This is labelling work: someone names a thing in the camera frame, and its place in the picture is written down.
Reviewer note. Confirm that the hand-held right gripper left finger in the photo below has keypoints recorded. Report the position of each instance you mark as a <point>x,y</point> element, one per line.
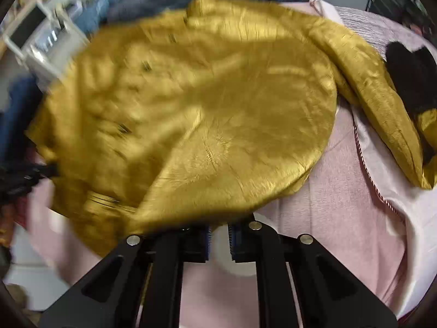
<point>206,243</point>

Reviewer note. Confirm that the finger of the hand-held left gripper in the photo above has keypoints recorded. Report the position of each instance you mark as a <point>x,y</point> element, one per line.
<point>42,170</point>

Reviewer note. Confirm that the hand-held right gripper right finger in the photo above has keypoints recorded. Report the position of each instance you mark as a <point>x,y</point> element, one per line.
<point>234,242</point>

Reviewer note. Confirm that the golden velvet garment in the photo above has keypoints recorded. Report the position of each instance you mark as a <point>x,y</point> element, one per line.
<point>205,116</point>

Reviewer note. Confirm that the pink dotted blanket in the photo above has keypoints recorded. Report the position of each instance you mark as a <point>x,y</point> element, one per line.
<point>341,211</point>

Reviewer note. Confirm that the white appliance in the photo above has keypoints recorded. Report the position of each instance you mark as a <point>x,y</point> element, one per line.
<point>44,41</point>

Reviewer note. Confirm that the blue denim clothing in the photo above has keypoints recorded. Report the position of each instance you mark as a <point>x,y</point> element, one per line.
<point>102,3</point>

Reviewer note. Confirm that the purple grey bedspread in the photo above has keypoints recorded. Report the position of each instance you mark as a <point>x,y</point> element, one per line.
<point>368,27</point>

